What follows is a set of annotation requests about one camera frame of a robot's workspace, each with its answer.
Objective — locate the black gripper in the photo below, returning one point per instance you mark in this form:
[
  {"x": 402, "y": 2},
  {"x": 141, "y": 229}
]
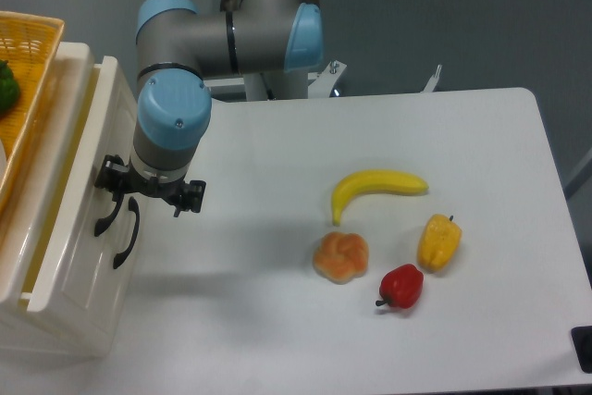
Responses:
[{"x": 120, "y": 179}]

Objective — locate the black top drawer handle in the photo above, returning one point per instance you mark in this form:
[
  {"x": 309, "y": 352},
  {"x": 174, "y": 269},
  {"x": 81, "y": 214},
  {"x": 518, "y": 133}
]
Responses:
[{"x": 104, "y": 223}]

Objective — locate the black drawer handle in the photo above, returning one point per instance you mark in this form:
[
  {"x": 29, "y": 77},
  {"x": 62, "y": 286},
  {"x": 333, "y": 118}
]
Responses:
[
  {"x": 120, "y": 258},
  {"x": 104, "y": 223}
]

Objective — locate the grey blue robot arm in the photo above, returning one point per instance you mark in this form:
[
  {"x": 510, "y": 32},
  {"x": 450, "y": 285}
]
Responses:
[{"x": 178, "y": 49}]

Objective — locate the white drawer cabinet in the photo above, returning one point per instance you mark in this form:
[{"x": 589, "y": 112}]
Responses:
[{"x": 19, "y": 330}]

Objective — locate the green bell pepper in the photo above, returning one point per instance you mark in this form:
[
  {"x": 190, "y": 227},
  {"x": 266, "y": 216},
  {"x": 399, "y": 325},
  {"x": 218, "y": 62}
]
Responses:
[{"x": 9, "y": 88}]

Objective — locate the yellow woven basket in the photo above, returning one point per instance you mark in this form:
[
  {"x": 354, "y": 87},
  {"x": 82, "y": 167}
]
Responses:
[{"x": 28, "y": 47}]

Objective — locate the orange bread roll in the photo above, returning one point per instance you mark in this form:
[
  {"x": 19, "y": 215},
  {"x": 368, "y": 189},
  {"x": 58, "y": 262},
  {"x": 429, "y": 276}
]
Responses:
[{"x": 341, "y": 257}]

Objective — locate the yellow banana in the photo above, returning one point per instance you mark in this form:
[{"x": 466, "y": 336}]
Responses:
[{"x": 373, "y": 181}]

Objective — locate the red bell pepper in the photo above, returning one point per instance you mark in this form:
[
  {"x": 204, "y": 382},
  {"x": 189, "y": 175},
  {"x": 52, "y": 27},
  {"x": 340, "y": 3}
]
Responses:
[{"x": 401, "y": 287}]

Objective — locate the yellow bell pepper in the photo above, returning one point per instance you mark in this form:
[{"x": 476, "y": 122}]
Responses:
[{"x": 438, "y": 243}]

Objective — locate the black object at table edge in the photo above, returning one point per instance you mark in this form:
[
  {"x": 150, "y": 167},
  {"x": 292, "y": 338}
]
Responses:
[{"x": 582, "y": 341}]

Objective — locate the black bottom drawer handle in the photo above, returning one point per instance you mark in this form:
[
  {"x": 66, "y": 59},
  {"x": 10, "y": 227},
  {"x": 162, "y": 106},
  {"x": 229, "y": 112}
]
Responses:
[{"x": 120, "y": 258}]

